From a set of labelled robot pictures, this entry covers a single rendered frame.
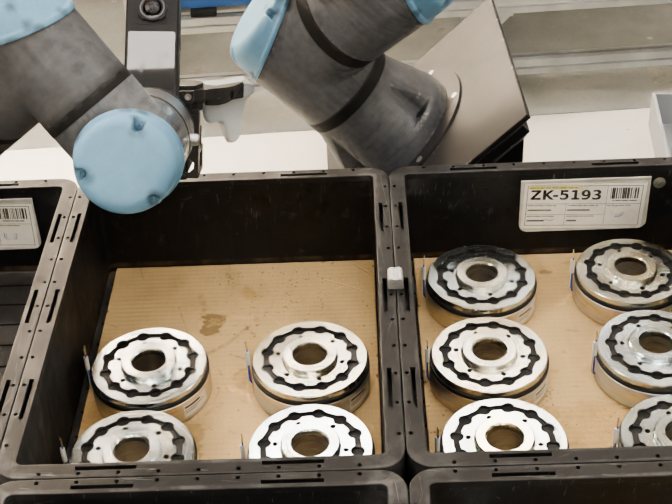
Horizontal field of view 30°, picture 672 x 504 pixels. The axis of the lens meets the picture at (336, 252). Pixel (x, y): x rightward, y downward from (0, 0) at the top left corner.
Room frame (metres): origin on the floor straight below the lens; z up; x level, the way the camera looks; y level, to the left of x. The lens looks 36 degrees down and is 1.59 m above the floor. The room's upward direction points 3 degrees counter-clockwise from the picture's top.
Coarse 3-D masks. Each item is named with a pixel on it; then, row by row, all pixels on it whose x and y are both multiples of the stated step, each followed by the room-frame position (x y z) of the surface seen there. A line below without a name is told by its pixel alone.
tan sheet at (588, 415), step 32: (544, 256) 1.00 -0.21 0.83; (576, 256) 1.00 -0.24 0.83; (416, 288) 0.96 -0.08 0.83; (544, 288) 0.95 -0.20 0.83; (544, 320) 0.90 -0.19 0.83; (576, 320) 0.90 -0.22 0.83; (576, 352) 0.86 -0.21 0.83; (576, 384) 0.81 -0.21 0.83; (448, 416) 0.78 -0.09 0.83; (576, 416) 0.77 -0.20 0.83; (608, 416) 0.77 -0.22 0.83
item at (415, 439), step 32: (576, 160) 1.02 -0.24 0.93; (608, 160) 1.02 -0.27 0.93; (640, 160) 1.01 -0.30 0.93; (416, 352) 0.75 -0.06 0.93; (416, 384) 0.72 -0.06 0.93; (416, 416) 0.68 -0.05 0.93; (416, 448) 0.65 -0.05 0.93; (576, 448) 0.64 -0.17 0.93; (608, 448) 0.64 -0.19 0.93; (640, 448) 0.64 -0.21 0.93
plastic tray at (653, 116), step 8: (656, 96) 1.45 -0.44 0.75; (664, 96) 1.45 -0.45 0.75; (656, 104) 1.42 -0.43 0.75; (664, 104) 1.45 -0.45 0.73; (656, 112) 1.41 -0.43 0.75; (664, 112) 1.45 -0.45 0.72; (656, 120) 1.40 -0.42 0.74; (664, 120) 1.45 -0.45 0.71; (656, 128) 1.39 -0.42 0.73; (664, 128) 1.44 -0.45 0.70; (656, 136) 1.38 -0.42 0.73; (664, 136) 1.34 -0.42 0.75; (656, 144) 1.38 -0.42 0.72; (664, 144) 1.33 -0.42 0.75; (656, 152) 1.37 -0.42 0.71; (664, 152) 1.32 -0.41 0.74
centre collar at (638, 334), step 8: (640, 328) 0.84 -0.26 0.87; (648, 328) 0.84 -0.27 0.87; (656, 328) 0.84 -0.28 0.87; (664, 328) 0.84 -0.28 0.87; (632, 336) 0.83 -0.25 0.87; (640, 336) 0.83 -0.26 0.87; (648, 336) 0.84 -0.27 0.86; (664, 336) 0.83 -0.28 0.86; (632, 344) 0.82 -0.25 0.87; (640, 344) 0.82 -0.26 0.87; (632, 352) 0.81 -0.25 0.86; (640, 352) 0.81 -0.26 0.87; (648, 352) 0.81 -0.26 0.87; (648, 360) 0.80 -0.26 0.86; (656, 360) 0.80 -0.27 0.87; (664, 360) 0.80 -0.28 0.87
